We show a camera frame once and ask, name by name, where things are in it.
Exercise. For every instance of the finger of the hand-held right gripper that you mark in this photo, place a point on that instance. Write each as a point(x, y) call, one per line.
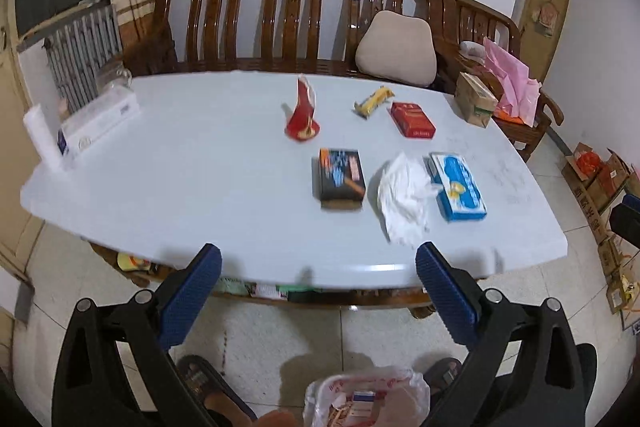
point(626, 222)

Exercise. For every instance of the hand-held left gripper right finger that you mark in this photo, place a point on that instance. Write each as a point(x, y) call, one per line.
point(445, 297)

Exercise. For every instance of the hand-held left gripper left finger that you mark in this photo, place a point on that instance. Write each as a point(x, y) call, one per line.
point(192, 297)

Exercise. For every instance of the clear plastic bag red print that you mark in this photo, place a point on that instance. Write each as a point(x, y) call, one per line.
point(370, 399)

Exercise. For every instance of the red cigarette pack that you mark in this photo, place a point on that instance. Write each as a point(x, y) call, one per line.
point(412, 121)

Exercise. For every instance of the yellow snack wrapper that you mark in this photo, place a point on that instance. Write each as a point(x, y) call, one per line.
point(374, 102)

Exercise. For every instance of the printed cardboard box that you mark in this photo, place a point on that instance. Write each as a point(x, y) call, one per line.
point(600, 217)

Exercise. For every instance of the cardboard box yellow tape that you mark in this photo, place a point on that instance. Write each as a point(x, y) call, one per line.
point(617, 282)

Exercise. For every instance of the yellow packet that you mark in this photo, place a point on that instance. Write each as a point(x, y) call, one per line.
point(131, 263)

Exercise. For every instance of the open cardboard box orange contents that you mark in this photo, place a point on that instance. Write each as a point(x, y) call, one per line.
point(587, 162)

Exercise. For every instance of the black sandal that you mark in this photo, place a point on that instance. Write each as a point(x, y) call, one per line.
point(205, 382)
point(442, 372)

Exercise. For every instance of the crumpled white tissue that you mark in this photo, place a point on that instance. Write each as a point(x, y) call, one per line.
point(402, 197)

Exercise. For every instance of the blue tissue packet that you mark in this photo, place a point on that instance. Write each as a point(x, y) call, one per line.
point(460, 187)

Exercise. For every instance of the black box orange blue print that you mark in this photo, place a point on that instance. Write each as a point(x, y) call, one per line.
point(340, 177)

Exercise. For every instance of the pink plastic bag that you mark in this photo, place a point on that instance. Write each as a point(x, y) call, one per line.
point(512, 77)

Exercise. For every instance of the yellow wooden door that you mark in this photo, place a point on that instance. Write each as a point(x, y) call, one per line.
point(542, 52)

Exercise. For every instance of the brown green drink carton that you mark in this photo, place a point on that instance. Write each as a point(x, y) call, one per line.
point(474, 102)

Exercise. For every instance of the white box blue label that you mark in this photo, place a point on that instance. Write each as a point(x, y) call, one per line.
point(100, 117)

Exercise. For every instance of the red snack pouch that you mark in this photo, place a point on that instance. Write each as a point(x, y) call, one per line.
point(302, 114)

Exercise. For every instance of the red door ornament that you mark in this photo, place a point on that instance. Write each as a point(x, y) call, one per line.
point(546, 16)

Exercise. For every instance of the glass jar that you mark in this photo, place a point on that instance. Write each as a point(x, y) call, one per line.
point(116, 79)

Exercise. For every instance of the white cloth bundle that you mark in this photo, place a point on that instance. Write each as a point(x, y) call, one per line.
point(472, 49)

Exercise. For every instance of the beige cushion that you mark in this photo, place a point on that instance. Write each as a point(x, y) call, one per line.
point(397, 49)

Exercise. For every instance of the brown wooden armchair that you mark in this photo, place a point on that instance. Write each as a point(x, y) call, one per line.
point(470, 22)

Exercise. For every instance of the grey radiator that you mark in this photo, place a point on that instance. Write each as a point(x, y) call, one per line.
point(80, 52)

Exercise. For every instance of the brown wooden bench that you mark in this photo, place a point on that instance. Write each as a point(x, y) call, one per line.
point(285, 17)

